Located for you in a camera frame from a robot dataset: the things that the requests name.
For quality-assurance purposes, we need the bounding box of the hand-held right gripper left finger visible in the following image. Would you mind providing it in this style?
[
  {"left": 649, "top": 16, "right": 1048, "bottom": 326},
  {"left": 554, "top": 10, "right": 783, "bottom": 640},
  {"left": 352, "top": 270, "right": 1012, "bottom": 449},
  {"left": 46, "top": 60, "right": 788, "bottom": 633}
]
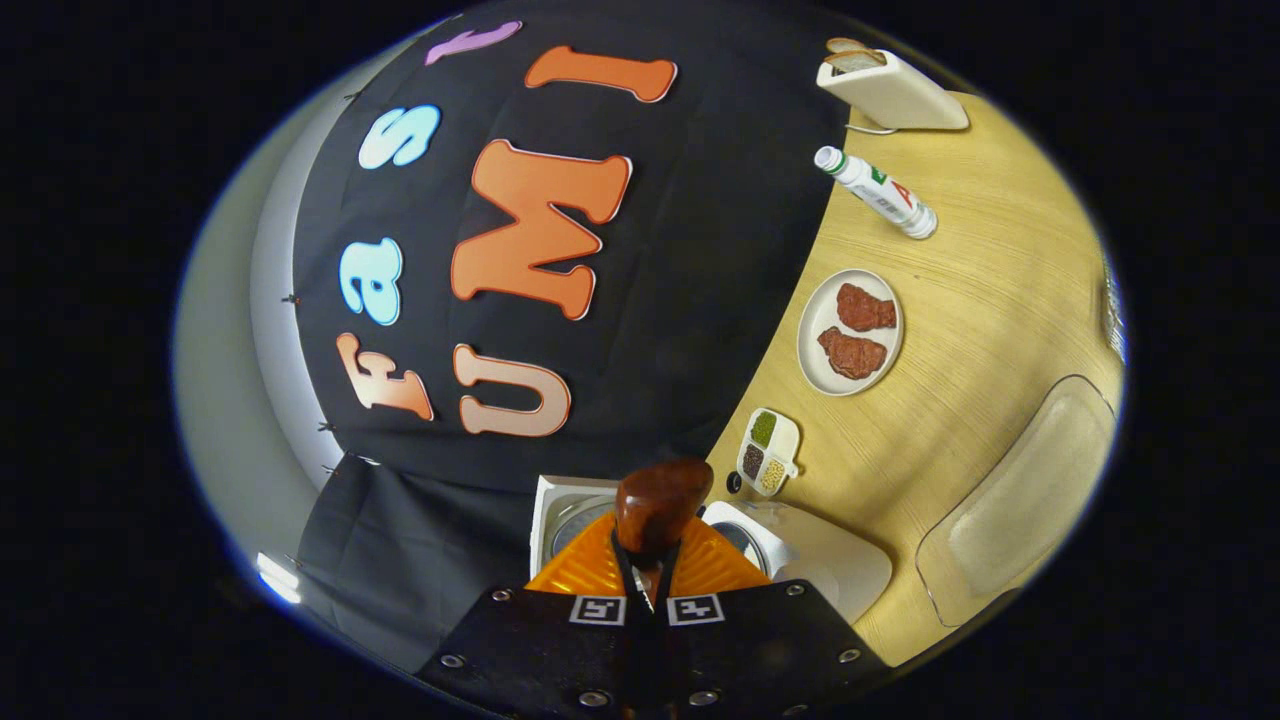
[{"left": 415, "top": 512, "right": 649, "bottom": 720}]

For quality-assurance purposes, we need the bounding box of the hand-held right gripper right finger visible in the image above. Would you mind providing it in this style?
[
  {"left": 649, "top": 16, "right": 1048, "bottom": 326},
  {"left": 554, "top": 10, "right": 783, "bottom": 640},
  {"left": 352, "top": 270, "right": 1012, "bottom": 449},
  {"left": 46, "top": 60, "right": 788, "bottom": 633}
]
[{"left": 648, "top": 515, "right": 893, "bottom": 720}]

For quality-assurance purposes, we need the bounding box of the white rice cooker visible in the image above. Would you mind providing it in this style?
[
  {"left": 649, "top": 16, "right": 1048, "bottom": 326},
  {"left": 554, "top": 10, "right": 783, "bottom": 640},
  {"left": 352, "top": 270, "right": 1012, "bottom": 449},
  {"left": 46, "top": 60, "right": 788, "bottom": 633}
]
[{"left": 528, "top": 475, "right": 894, "bottom": 627}]

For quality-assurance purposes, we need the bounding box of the brown wooden spoon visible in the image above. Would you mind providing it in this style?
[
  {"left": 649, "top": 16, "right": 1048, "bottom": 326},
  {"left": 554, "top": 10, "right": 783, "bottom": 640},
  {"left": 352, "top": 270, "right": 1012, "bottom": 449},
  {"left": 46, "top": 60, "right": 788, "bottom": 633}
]
[{"left": 612, "top": 459, "right": 715, "bottom": 613}]

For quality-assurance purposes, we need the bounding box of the white divided seasoning dish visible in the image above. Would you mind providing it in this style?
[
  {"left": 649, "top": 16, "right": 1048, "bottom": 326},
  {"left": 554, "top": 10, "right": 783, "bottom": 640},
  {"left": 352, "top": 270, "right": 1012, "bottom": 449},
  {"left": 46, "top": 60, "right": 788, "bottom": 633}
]
[{"left": 736, "top": 408, "right": 802, "bottom": 499}]

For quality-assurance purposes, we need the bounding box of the ceiling light panel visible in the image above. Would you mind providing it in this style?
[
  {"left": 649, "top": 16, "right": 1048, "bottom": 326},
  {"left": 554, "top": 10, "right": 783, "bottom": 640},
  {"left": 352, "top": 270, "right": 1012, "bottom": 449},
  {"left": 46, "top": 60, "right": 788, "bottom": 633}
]
[{"left": 255, "top": 552, "right": 304, "bottom": 607}]

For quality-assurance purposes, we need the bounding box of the white round plate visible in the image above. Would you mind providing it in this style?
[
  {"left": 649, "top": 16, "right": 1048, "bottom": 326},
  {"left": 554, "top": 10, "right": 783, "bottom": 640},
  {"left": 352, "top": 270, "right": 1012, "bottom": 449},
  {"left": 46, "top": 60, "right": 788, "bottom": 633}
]
[{"left": 797, "top": 268, "right": 905, "bottom": 397}]

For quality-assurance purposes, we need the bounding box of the clear plastic tray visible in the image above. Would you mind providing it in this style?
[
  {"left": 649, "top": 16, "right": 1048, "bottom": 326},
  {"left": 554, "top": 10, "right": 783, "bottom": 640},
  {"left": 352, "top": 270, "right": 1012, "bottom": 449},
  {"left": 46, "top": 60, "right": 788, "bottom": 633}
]
[{"left": 915, "top": 375, "right": 1118, "bottom": 629}]

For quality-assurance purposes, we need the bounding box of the red meat steak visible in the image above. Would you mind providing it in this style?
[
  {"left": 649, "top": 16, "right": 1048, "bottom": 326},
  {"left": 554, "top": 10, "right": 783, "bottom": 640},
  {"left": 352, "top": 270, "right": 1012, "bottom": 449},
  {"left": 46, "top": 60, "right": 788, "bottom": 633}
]
[
  {"left": 836, "top": 283, "right": 898, "bottom": 333},
  {"left": 817, "top": 326, "right": 889, "bottom": 381}
]

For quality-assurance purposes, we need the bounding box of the black backdrop cloth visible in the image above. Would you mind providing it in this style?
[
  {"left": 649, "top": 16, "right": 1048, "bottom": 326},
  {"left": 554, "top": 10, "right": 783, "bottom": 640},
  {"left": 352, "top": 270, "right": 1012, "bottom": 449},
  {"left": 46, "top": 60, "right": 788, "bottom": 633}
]
[{"left": 290, "top": 0, "right": 863, "bottom": 673}]

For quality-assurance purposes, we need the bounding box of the white drink bottle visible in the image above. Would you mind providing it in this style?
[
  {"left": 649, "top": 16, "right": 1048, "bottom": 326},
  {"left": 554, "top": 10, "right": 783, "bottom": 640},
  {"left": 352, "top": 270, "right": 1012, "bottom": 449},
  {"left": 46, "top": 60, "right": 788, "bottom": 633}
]
[{"left": 813, "top": 145, "right": 939, "bottom": 241}]

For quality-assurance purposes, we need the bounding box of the white toaster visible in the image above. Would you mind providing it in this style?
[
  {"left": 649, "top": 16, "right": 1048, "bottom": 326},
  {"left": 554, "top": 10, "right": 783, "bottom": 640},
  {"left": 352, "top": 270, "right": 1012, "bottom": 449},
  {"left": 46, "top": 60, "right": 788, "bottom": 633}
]
[{"left": 816, "top": 45, "right": 970, "bottom": 132}]

